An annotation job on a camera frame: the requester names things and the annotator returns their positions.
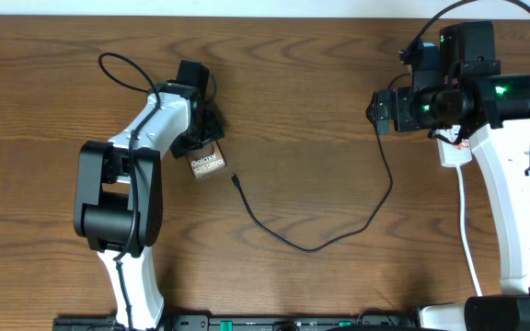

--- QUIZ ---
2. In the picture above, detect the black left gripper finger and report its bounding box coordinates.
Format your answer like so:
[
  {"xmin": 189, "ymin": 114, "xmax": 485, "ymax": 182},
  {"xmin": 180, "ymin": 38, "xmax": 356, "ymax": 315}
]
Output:
[
  {"xmin": 202, "ymin": 110, "xmax": 225, "ymax": 146},
  {"xmin": 169, "ymin": 137, "xmax": 203, "ymax": 159}
]

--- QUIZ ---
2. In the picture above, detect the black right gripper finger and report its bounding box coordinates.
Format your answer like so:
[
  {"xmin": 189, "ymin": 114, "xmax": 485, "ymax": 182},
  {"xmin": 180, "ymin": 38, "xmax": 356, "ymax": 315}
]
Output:
[
  {"xmin": 369, "ymin": 110, "xmax": 391, "ymax": 135},
  {"xmin": 366, "ymin": 89, "xmax": 393, "ymax": 112}
]

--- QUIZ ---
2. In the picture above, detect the black USB charging cable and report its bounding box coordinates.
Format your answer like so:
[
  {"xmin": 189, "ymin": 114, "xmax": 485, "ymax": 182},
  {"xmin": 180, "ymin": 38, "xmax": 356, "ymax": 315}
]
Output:
[{"xmin": 230, "ymin": 73, "xmax": 413, "ymax": 254}]

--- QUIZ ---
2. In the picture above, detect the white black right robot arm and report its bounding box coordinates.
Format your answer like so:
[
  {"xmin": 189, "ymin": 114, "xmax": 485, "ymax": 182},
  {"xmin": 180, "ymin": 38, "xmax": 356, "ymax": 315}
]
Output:
[{"xmin": 366, "ymin": 21, "xmax": 530, "ymax": 330}]

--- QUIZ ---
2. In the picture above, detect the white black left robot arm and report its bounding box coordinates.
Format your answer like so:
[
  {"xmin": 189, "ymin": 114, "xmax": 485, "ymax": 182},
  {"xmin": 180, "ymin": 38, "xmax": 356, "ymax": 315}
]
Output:
[{"xmin": 74, "ymin": 60, "xmax": 224, "ymax": 330}]

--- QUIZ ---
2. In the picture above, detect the white power strip socket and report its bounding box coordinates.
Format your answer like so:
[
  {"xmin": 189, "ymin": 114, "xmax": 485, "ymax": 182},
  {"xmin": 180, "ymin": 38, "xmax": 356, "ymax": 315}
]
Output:
[{"xmin": 436, "ymin": 125, "xmax": 472, "ymax": 168}]

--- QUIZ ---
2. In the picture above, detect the white power strip cord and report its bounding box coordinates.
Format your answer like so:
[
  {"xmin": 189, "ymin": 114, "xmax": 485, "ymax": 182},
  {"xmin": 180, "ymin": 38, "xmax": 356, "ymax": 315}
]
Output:
[{"xmin": 455, "ymin": 165, "xmax": 484, "ymax": 298}]

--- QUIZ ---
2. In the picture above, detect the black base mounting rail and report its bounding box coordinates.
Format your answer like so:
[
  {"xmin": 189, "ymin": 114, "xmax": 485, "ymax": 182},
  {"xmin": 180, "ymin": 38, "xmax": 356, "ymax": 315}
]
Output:
[{"xmin": 52, "ymin": 313, "xmax": 420, "ymax": 331}]

